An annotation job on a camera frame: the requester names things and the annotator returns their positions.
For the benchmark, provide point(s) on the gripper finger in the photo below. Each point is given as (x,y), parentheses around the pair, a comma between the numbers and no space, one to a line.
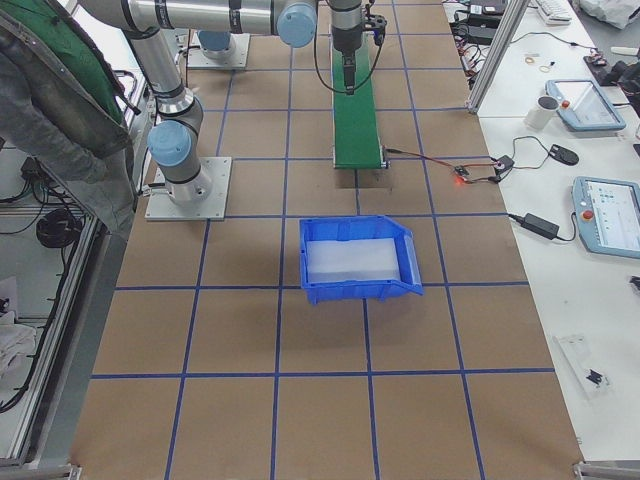
(352,75)
(347,71)

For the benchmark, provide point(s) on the upper teach pendant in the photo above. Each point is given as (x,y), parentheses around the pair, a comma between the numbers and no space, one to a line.
(584,106)

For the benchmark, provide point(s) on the white keyboard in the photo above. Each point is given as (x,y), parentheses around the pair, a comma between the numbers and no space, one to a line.
(552,12)

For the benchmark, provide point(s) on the black computer mouse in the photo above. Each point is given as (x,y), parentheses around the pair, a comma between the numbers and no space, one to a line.
(563,155)

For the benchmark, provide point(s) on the aluminium frame post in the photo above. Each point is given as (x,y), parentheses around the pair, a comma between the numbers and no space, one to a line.
(512,17)

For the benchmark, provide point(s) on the teach pendant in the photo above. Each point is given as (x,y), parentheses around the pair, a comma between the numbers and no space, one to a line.
(607,214)
(584,106)

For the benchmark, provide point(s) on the blue plastic bin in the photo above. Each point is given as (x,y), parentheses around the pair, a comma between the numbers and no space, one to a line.
(346,228)

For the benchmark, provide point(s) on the green conveyor belt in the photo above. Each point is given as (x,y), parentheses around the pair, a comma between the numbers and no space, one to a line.
(357,143)

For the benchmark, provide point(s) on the red lit sensor board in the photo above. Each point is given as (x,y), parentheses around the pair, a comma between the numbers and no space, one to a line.
(461,175)

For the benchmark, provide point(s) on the lower teach pendant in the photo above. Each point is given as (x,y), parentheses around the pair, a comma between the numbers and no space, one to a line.
(607,214)

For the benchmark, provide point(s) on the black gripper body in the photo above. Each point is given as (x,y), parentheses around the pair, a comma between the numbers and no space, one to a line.
(345,42)

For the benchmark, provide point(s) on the clear plastic parts bag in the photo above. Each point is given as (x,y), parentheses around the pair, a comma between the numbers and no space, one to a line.
(576,352)

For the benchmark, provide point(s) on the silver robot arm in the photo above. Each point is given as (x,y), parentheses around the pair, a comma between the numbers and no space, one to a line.
(173,141)

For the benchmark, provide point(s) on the person in grey jacket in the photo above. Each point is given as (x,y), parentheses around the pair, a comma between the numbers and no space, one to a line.
(59,103)

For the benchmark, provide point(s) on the white paper cup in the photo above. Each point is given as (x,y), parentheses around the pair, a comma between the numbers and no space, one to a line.
(542,112)

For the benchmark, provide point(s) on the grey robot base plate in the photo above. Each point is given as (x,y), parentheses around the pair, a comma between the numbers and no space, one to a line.
(203,198)

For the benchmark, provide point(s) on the black power adapter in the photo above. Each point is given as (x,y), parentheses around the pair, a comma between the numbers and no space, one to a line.
(540,226)

